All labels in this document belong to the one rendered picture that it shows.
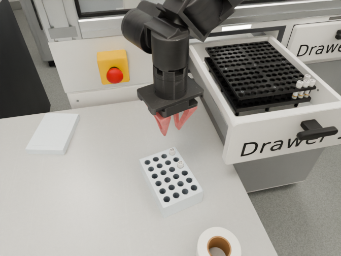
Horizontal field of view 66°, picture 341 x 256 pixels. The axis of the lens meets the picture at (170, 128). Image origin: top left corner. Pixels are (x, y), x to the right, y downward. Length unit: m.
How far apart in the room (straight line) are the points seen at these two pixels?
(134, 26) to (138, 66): 0.30
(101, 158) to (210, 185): 0.25
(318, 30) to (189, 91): 0.51
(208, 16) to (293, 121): 0.24
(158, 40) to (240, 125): 0.19
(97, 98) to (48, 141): 0.19
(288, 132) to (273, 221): 0.97
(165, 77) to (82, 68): 0.35
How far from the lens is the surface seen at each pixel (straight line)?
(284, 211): 1.51
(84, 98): 0.78
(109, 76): 0.65
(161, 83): 0.42
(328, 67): 1.02
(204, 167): 0.59
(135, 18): 0.45
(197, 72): 0.67
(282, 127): 0.51
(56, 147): 0.66
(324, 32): 0.90
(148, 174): 0.53
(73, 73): 0.73
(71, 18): 0.67
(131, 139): 0.65
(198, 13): 0.40
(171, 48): 0.39
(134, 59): 0.72
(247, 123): 0.46
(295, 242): 1.45
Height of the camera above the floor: 1.23
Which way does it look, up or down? 44 degrees down
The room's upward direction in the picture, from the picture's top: straight up
